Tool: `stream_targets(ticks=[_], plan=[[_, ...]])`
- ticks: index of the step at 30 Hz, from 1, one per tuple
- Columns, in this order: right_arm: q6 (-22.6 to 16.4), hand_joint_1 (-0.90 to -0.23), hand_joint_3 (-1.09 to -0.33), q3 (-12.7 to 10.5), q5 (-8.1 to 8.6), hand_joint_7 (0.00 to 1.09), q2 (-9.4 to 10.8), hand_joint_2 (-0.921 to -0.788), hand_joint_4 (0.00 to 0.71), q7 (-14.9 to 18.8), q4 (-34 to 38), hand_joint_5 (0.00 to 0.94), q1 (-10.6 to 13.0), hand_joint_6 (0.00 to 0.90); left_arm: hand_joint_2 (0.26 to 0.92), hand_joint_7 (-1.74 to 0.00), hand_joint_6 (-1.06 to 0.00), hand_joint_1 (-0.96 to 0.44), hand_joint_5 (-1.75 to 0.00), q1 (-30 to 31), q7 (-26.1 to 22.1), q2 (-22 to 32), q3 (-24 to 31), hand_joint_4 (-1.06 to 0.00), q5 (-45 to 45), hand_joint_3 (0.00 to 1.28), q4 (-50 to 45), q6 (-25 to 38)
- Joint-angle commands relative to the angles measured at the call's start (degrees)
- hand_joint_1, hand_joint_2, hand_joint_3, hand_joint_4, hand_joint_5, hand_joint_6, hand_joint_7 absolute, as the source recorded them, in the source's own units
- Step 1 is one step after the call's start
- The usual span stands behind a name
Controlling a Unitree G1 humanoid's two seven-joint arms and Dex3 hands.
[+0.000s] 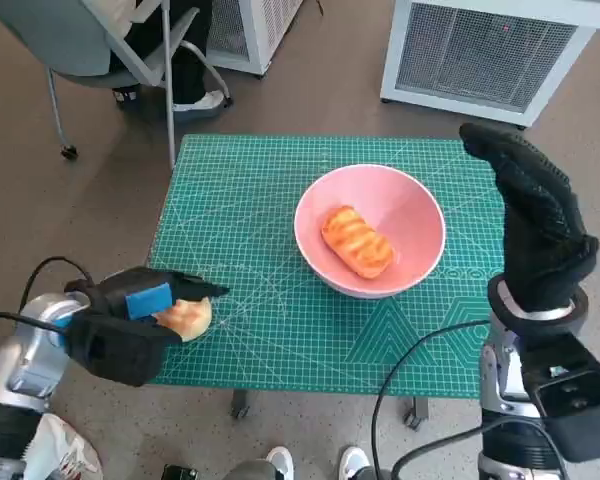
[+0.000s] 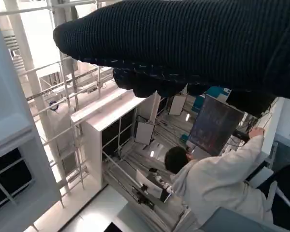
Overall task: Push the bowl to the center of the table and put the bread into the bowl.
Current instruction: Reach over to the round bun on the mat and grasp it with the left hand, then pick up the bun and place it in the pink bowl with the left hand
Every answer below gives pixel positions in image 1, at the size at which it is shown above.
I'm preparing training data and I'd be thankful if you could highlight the grey office chair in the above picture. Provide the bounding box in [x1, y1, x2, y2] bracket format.
[0, 0, 234, 169]

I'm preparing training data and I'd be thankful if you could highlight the long striped toy bread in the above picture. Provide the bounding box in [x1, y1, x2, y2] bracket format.
[321, 203, 395, 280]

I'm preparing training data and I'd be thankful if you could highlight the pink bowl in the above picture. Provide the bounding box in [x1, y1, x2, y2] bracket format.
[293, 163, 447, 300]

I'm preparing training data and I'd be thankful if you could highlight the large white mesh cabinet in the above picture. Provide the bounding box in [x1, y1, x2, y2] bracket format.
[379, 0, 596, 129]

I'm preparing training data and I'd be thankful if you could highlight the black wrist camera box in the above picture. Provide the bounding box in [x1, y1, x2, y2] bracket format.
[62, 310, 183, 388]
[522, 332, 600, 464]

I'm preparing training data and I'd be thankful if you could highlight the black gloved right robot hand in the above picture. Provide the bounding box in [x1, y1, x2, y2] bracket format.
[458, 122, 600, 314]

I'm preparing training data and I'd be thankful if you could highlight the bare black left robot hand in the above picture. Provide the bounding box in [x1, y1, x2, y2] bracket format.
[63, 266, 231, 326]

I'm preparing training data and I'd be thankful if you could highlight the round toy bread bun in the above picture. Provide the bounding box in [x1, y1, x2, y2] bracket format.
[152, 296, 214, 344]

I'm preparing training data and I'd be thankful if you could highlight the small white mesh cabinet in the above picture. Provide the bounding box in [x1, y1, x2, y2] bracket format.
[199, 0, 304, 76]

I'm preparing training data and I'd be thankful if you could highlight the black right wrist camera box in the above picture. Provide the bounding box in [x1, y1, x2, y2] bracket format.
[522, 332, 600, 464]

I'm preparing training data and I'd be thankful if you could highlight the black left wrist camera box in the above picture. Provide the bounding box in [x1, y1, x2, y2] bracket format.
[62, 310, 183, 388]

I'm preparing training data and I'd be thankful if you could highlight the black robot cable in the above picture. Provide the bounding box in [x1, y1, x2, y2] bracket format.
[371, 319, 491, 476]
[23, 256, 95, 306]
[389, 417, 571, 480]
[0, 311, 69, 332]

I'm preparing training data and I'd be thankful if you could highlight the green cutting mat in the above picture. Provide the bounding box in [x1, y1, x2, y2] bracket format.
[147, 133, 506, 399]

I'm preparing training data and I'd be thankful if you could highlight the person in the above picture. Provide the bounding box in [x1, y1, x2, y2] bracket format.
[224, 444, 376, 480]
[82, 0, 234, 121]
[22, 412, 104, 480]

